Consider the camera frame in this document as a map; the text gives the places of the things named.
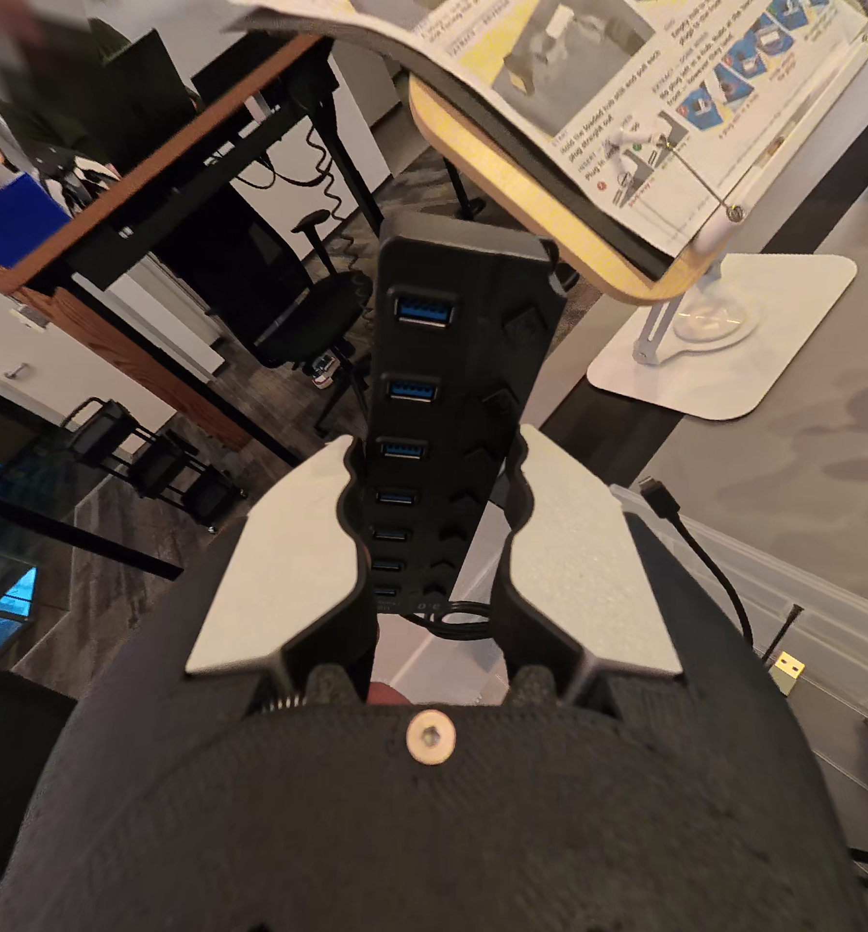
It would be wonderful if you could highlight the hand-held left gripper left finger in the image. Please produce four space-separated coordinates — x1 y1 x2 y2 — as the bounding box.
184 434 378 701

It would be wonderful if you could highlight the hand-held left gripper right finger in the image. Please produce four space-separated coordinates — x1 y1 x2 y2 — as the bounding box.
501 424 684 705

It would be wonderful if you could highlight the black hub cable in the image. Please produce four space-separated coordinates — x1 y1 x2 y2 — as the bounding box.
398 599 495 636

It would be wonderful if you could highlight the clear plastic bin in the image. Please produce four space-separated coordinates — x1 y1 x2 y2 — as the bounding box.
609 484 868 809

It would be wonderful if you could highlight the black multi-port usb hub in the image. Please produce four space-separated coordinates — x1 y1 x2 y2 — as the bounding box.
365 211 569 634

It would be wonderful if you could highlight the black wheeled bin rack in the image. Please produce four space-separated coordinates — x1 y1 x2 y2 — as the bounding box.
61 397 249 531

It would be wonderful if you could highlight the blue plastic bin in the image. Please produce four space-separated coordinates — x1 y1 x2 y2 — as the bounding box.
0 173 72 250

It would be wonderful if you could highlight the black laptop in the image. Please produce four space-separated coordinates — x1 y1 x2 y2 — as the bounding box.
102 29 196 135

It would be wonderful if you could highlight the printed instruction sheet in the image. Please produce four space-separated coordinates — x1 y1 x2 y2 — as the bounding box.
226 0 868 256

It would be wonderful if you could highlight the black cable slim plug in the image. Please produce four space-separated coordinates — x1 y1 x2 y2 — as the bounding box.
638 477 757 649

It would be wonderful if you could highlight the grey hub pigtail cable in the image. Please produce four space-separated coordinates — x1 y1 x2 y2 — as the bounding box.
758 603 804 656

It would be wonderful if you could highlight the cable with gold plug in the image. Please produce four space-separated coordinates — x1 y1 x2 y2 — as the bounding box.
768 650 806 698

